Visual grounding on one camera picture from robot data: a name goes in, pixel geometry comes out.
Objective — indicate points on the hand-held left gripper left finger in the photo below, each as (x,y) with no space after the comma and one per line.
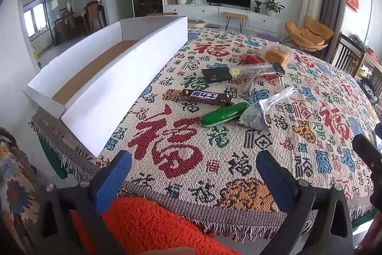
(112,180)

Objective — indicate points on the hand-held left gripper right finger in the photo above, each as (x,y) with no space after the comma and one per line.
(270,177)

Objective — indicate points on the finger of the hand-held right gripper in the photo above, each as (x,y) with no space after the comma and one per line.
(365,150)
(376,192)

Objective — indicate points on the grey printed snack packet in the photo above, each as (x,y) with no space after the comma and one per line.
(253,119)

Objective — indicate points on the green snack packet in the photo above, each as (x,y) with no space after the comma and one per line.
(223,114)

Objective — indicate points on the clear long snack packet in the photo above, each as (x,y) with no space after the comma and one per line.
(279,98)

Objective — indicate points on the white cardboard box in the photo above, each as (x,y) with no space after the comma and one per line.
(104,99)

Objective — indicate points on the brown chocolate bar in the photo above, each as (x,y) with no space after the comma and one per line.
(206,96)

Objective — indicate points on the black and yellow snack packet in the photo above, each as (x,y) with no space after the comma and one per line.
(218,75)

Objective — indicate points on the red snack packet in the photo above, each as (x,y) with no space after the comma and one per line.
(250,59)

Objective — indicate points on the yellow bread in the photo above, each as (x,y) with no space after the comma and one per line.
(276,56)

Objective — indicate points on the green cloth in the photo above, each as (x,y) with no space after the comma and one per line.
(55,159)

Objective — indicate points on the orange fleece clothing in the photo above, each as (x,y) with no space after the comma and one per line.
(155,228)

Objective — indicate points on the printed woven blanket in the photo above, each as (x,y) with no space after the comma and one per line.
(179,153)

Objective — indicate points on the small clear wrapper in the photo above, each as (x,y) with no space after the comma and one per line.
(249,87)

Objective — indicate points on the cluttered side table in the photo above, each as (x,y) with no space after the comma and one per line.
(370,54)

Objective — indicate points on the dark wooden chair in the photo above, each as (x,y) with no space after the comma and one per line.
(347,54)

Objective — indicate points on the floral patterned cloth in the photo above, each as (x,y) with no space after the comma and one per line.
(15,192)

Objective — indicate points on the orange lounge chair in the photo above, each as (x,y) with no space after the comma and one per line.
(313,31)

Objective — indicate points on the purple floor mat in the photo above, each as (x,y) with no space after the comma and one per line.
(267,37)

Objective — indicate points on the dining table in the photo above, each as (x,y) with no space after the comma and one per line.
(70,25)

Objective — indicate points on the small grey floor mat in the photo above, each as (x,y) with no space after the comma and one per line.
(212,25)

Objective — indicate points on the wooden bench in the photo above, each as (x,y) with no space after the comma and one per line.
(235,14)

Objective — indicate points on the wooden dining chair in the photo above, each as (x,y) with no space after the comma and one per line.
(94,14)

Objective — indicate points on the beige round cat scratcher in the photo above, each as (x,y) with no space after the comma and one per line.
(197,23)

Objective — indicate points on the small potted plant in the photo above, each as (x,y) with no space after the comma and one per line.
(257,6)

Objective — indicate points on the large potted plant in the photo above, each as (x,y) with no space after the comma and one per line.
(273,5)

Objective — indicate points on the glass balcony door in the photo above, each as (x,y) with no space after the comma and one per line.
(44,16)

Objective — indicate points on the white television cabinet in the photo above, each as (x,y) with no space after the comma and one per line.
(203,11)

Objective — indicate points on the white round vase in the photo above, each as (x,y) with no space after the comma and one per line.
(181,0)

